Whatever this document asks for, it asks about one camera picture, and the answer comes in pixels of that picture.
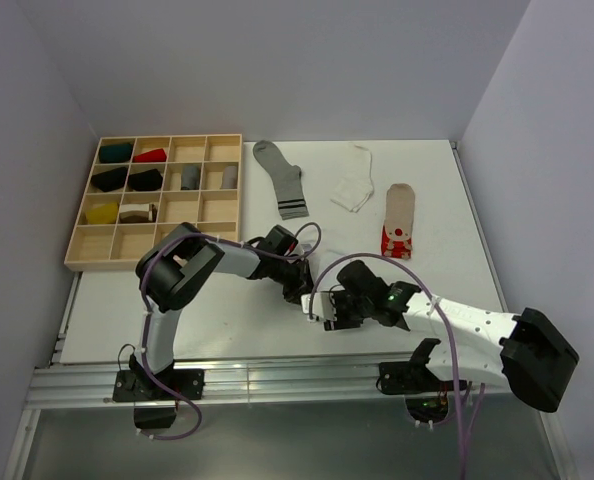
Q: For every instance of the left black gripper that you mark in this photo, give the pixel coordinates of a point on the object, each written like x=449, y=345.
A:
x=301, y=284

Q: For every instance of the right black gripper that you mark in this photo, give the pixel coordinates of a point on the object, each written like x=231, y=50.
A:
x=341, y=323

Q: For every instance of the white striped sock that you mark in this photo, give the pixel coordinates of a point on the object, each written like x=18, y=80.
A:
x=331, y=244

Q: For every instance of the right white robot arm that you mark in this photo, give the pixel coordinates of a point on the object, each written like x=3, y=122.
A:
x=460, y=345

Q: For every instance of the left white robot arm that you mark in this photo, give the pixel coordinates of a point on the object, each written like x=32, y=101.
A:
x=173, y=272

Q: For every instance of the grey striped sock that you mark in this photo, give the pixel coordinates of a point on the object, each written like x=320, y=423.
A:
x=286, y=180

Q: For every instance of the beige red reindeer sock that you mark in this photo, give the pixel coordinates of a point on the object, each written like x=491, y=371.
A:
x=397, y=229

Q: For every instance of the plain white sock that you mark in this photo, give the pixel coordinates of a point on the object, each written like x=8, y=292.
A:
x=355, y=186

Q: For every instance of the light grey rolled sock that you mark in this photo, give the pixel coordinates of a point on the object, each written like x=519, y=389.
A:
x=230, y=178

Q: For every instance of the white brown rolled sock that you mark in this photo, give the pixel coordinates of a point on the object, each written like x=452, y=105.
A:
x=133, y=213

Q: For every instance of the black rolled sock right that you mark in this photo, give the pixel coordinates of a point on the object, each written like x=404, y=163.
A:
x=145, y=181

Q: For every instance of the black rolled sock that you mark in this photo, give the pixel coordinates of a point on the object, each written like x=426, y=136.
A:
x=145, y=181
x=110, y=180

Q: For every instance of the wooden compartment tray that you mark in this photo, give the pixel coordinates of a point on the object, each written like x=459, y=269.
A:
x=210, y=209

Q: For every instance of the red rolled sock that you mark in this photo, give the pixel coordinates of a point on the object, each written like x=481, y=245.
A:
x=152, y=156

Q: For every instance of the yellow rolled sock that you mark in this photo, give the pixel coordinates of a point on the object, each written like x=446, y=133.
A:
x=105, y=214

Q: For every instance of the black rolled sock left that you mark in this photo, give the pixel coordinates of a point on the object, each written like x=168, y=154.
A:
x=110, y=180

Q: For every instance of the dark green rolled sock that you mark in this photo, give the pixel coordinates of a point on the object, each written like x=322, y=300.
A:
x=115, y=153

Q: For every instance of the aluminium mounting rail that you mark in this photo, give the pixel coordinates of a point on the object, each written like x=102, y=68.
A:
x=276, y=380

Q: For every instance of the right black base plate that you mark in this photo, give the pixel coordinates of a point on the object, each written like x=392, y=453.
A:
x=406, y=378

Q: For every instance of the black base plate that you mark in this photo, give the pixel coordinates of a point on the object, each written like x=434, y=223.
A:
x=406, y=378
x=187, y=382

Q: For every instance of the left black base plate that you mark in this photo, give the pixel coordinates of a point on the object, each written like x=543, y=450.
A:
x=187, y=382

